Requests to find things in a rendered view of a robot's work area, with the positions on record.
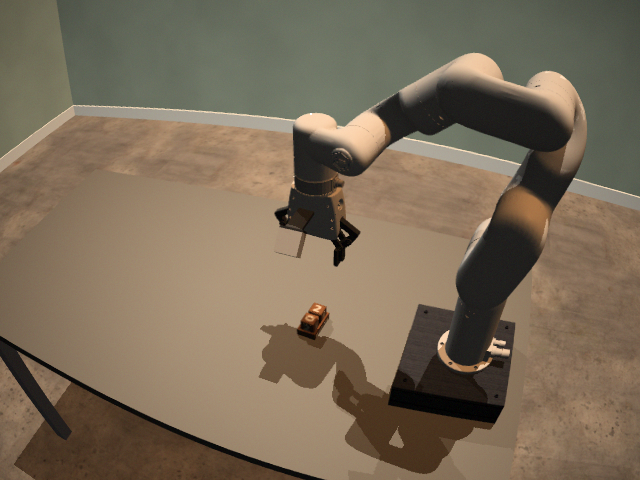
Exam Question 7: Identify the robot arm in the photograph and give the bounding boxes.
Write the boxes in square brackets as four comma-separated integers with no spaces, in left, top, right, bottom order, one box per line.
[293,53,587,375]

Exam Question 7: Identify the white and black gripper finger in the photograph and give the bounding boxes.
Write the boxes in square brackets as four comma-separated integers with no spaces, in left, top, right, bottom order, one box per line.
[331,217,360,267]
[275,206,288,226]

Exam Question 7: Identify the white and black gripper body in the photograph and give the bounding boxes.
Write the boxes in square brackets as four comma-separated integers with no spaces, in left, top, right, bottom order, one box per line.
[288,182,346,240]

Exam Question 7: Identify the orange number cube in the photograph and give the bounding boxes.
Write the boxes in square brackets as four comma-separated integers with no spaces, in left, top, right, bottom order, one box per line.
[308,303,326,324]
[301,313,319,333]

